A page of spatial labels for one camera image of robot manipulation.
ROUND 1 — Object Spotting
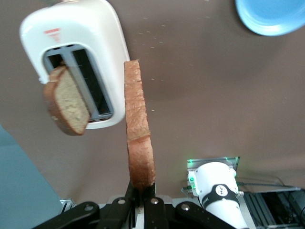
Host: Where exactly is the white toaster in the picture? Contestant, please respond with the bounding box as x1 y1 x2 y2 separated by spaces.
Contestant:
19 0 131 130

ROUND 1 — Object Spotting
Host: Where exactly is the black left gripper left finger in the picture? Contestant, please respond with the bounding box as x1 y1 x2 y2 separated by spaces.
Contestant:
33 180 138 229

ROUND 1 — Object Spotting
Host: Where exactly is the brown bread slice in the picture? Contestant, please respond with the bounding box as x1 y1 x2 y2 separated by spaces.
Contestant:
123 60 157 190
43 62 92 136

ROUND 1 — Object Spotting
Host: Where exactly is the metal corner bracket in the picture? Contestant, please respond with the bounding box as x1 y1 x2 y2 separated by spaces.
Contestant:
59 197 77 212

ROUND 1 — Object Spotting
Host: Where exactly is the blue plate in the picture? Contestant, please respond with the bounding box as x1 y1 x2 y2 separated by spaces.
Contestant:
234 0 305 36

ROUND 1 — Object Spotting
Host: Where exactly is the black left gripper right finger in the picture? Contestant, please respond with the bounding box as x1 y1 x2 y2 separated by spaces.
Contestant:
142 182 230 229

